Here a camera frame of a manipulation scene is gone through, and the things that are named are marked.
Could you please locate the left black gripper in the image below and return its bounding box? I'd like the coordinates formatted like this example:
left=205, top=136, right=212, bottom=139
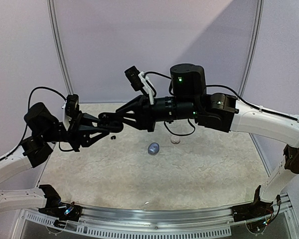
left=41, top=110, right=111, bottom=151

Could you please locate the purple earbud charging case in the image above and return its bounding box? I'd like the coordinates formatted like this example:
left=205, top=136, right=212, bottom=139
left=148, top=142, right=159, bottom=155

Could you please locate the white round charging case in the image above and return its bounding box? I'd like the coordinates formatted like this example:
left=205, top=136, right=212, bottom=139
left=170, top=135, right=181, bottom=144

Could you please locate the black oval charging case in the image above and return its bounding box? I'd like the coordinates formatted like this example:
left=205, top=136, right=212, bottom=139
left=97, top=112, right=124, bottom=133

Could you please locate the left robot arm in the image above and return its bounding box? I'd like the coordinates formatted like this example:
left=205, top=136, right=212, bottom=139
left=0, top=102, right=112, bottom=222

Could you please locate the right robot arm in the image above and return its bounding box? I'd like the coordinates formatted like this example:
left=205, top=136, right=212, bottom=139
left=116, top=63, right=299, bottom=217

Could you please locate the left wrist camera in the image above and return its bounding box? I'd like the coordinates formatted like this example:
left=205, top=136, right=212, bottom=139
left=62, top=94, right=79, bottom=129

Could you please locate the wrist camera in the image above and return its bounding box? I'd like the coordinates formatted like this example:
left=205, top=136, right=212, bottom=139
left=62, top=94, right=79, bottom=129
left=125, top=66, right=156, bottom=105

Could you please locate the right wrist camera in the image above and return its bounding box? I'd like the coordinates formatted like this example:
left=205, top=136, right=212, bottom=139
left=125, top=66, right=156, bottom=105

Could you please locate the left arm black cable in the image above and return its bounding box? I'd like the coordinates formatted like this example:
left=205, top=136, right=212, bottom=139
left=28, top=86, right=67, bottom=113

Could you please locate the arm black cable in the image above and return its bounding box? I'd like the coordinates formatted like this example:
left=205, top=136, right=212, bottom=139
left=205, top=84, right=299, bottom=122
left=28, top=86, right=67, bottom=113

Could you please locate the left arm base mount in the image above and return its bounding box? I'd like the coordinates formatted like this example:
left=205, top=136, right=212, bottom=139
left=38, top=202, right=83, bottom=222

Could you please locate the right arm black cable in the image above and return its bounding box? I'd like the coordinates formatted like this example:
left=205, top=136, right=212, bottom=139
left=205, top=84, right=299, bottom=122

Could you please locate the left aluminium frame post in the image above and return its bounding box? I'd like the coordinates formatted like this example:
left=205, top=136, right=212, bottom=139
left=46, top=0, right=74, bottom=94

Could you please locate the aluminium frame post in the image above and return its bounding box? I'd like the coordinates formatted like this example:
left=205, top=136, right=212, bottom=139
left=238, top=0, right=264, bottom=96
left=46, top=0, right=74, bottom=94

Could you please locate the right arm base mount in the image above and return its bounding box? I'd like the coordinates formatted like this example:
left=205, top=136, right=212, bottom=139
left=231, top=197, right=274, bottom=222

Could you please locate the right aluminium frame post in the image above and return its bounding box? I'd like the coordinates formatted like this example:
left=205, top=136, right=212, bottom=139
left=238, top=0, right=264, bottom=96

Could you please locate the aluminium front rail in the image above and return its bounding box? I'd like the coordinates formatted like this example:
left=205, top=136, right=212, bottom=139
left=19, top=193, right=294, bottom=236

